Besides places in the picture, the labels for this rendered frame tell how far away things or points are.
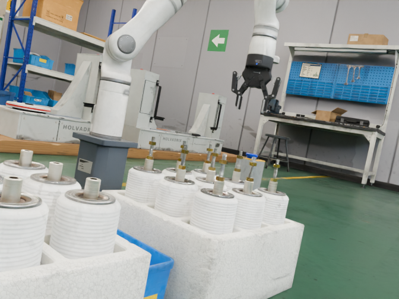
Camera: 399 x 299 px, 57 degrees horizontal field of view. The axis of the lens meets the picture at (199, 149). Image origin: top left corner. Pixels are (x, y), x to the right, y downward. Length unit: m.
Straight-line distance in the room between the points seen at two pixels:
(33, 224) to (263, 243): 0.54
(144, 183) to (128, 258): 0.38
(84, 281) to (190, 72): 6.82
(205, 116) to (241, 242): 3.74
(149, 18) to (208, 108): 3.39
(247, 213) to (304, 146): 5.17
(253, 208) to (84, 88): 2.45
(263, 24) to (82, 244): 0.75
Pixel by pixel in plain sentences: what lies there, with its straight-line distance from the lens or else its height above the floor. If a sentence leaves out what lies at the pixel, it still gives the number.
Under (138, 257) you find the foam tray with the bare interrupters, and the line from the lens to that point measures 0.58.
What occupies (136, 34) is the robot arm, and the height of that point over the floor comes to 0.62.
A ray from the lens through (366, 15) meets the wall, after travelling 6.21.
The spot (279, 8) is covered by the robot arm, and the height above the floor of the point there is 0.75.
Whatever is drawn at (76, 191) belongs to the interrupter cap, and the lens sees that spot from 0.60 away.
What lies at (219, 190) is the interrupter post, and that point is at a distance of 0.79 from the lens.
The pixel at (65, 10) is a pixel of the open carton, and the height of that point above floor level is 1.69.
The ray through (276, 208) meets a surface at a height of 0.22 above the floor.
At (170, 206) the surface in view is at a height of 0.20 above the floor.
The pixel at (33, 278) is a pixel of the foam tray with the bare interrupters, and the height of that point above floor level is 0.18.
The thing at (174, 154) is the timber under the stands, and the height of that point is 0.06.
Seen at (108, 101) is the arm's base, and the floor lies 0.41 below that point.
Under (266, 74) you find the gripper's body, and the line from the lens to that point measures 1.06.
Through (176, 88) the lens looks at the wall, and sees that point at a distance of 7.38.
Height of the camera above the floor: 0.39
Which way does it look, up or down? 4 degrees down
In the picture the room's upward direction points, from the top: 11 degrees clockwise
